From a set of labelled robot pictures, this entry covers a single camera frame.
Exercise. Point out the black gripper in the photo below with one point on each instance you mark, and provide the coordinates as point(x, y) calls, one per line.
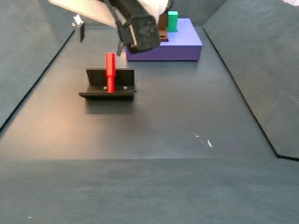
point(135, 23)

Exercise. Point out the red peg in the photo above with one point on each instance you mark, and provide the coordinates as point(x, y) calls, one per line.
point(111, 71)

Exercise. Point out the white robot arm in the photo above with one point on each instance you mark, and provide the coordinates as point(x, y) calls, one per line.
point(95, 9)

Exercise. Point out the purple base board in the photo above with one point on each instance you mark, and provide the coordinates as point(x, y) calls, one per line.
point(183, 46)

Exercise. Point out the brown L-shaped block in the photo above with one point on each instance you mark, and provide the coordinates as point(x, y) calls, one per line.
point(161, 26)

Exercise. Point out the green block left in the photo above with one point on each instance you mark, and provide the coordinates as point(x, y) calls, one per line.
point(172, 21)

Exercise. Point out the black angled holder bracket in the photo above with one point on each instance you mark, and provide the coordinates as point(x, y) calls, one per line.
point(124, 85)

